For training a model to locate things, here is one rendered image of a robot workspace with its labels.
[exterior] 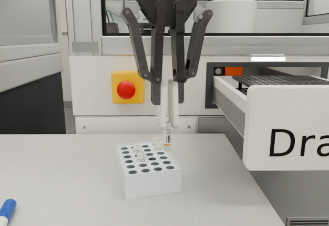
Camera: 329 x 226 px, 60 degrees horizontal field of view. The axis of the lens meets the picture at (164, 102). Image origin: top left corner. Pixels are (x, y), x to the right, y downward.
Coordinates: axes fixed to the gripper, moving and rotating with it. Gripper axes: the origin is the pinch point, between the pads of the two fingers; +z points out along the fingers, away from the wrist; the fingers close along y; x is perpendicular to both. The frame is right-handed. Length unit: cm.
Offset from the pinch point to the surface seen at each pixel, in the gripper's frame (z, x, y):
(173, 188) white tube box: 12.3, -3.1, 0.0
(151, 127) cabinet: 12.0, 26.2, 3.2
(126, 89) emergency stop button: 1.1, 20.3, -3.4
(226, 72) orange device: 3, 54, 38
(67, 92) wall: 65, 380, -40
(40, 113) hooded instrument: 25, 100, -34
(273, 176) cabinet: 25.6, 18.3, 34.0
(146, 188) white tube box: 11.6, -3.1, -4.1
